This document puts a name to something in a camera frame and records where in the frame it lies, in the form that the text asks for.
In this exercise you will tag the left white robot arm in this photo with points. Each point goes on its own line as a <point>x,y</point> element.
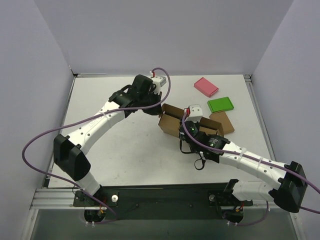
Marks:
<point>69,152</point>

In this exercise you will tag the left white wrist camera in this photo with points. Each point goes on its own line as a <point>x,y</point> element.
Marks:
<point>158,81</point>

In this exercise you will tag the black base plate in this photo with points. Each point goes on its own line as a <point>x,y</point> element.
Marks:
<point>200,201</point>

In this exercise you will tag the aluminium frame rail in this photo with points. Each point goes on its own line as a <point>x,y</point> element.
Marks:
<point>137,152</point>

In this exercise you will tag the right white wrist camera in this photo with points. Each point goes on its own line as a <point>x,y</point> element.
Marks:
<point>194,113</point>

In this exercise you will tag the small brown cardboard box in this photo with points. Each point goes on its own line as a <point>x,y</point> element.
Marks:
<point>222,118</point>

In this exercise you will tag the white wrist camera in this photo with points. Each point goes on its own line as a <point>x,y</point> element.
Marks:
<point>158,81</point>
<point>194,113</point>

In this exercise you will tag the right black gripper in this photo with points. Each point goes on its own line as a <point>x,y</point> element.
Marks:
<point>186,126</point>

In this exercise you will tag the pink paper box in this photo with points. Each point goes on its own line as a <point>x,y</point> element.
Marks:
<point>206,87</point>

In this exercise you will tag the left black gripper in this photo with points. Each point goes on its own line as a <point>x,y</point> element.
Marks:
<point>155,100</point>

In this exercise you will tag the green paper box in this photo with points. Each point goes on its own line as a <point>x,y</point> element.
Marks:
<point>220,105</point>

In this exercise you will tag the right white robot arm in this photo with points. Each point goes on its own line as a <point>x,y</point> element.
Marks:
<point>282,183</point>

